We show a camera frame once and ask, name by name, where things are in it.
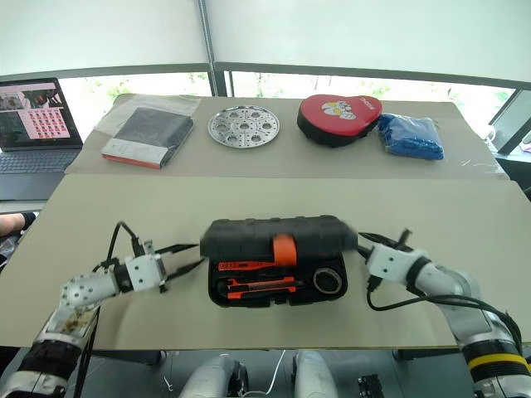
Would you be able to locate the black laptop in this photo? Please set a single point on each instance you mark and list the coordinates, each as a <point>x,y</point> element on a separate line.
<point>35,166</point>

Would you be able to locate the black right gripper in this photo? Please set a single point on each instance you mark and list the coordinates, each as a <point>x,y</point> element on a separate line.
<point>364,253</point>

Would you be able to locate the grey window frame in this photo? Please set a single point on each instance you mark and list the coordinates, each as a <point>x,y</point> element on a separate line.
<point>220,67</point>

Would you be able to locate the silver perforated steamer plate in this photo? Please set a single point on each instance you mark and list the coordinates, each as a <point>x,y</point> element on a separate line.
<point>244,125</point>

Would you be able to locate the black fabric in clear bag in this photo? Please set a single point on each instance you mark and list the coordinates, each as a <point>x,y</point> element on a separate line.
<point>151,126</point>

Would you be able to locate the blue cloth in clear bag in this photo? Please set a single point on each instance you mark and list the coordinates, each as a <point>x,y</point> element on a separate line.
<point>410,137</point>

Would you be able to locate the white cup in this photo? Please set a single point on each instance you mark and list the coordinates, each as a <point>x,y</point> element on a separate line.
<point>489,133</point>

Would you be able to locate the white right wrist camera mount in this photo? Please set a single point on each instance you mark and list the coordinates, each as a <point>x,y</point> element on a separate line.
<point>390,263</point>

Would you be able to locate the small black block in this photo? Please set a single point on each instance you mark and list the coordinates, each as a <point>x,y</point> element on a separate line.
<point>369,387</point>

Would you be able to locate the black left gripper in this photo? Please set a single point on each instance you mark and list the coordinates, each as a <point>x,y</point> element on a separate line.
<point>162,273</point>

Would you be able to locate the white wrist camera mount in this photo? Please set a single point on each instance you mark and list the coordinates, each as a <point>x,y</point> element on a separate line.
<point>143,273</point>
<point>390,263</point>

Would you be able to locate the red heart-shaped pad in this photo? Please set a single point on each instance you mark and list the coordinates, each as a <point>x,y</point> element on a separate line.
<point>338,118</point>

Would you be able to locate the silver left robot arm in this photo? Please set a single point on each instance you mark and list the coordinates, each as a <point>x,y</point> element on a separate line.
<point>83,290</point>

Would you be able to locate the black plastic tool case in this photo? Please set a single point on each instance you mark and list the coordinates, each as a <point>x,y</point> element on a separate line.
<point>257,236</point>

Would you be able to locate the large orange black utility knife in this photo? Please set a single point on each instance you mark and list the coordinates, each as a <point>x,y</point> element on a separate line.
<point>265,282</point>

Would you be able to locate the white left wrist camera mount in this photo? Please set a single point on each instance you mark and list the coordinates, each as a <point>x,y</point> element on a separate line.
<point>143,273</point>

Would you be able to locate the black tape roll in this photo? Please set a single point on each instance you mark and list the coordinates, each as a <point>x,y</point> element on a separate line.
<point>327,280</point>

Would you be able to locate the silver rounded shell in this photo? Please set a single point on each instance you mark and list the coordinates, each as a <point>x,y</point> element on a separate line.
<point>315,375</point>
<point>211,377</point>

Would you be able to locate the seated person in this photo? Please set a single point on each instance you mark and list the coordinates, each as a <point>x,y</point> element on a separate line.
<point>10,224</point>

